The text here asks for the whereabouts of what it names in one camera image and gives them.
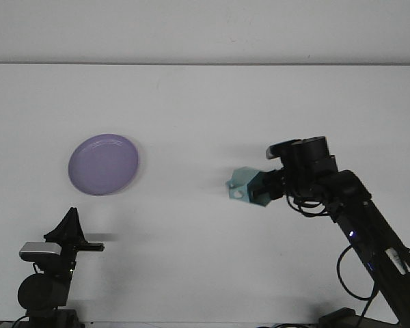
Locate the pale blue hexagonal cup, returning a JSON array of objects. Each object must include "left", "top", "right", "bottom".
[{"left": 225, "top": 166, "right": 277, "bottom": 208}]

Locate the pale purple round plate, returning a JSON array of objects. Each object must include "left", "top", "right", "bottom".
[{"left": 67, "top": 133, "right": 140, "bottom": 196}]

